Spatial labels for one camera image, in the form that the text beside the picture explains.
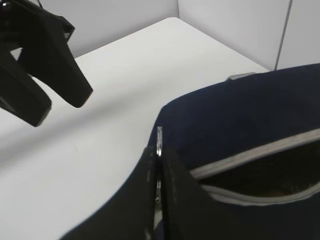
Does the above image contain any navy blue lunch bag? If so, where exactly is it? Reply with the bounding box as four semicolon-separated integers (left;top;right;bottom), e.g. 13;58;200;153
147;63;320;240

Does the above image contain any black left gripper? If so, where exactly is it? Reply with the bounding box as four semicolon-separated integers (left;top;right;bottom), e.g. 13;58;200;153
0;0;93;127

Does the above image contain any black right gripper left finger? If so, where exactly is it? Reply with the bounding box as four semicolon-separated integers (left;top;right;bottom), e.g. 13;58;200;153
62;147;157;240

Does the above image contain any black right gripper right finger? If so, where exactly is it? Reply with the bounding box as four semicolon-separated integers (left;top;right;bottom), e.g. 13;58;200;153
161;148;320;240

